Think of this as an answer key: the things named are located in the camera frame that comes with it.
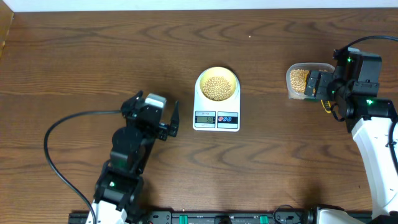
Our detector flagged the white digital kitchen scale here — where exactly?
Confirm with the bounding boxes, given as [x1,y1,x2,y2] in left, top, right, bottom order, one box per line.
[193,75,241,132]

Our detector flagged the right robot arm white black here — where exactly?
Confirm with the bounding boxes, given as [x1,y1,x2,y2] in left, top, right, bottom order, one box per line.
[304,47,397,223]

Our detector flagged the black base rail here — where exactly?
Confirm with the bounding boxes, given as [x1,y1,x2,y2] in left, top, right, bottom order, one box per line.
[68,208,374,224]

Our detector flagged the yellow bowl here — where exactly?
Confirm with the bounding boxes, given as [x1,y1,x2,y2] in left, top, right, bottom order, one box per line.
[199,67,238,101]

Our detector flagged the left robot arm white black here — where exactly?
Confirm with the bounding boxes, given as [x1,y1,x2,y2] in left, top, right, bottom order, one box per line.
[86,91,180,224]

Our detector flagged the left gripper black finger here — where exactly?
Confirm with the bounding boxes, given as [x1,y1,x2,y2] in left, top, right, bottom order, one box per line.
[120,90,143,117]
[169,101,180,137]

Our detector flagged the yellow measuring scoop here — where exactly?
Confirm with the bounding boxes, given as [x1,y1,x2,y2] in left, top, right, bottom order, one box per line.
[321,100,331,114]

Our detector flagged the clear plastic container of soybeans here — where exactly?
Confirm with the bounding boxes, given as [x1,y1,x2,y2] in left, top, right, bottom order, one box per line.
[286,63,335,100]

